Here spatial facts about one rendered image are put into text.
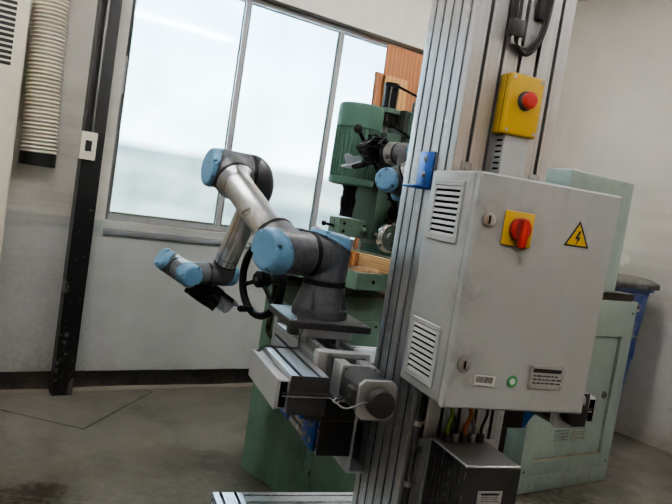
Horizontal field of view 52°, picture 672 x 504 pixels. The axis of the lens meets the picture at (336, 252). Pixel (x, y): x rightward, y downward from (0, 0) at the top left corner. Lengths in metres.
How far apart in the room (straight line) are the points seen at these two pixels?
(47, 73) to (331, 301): 1.93
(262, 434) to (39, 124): 1.64
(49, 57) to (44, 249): 0.89
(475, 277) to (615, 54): 3.65
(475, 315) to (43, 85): 2.40
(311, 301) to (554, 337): 0.65
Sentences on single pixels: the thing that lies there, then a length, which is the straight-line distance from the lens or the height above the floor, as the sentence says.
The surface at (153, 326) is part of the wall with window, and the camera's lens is 3.77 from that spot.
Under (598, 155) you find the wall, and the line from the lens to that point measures 4.79.
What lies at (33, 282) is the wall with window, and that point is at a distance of 3.57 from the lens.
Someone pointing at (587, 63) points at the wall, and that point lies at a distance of 5.02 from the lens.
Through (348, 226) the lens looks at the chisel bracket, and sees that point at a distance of 2.66.
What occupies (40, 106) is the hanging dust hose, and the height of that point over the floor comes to 1.34.
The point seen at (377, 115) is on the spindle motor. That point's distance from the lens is 2.65.
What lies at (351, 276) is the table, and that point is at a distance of 2.38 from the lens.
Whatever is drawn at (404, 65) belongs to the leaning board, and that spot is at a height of 2.01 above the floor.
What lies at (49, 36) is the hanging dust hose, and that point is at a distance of 3.35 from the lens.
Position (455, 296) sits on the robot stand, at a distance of 1.39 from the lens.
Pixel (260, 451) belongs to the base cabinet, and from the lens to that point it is 2.86.
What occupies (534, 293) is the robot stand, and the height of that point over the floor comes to 1.01.
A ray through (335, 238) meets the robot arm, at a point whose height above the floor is 1.03.
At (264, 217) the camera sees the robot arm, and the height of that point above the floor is 1.06.
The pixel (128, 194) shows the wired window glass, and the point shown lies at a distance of 3.69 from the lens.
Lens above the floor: 1.13
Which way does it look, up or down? 4 degrees down
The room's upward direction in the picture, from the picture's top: 9 degrees clockwise
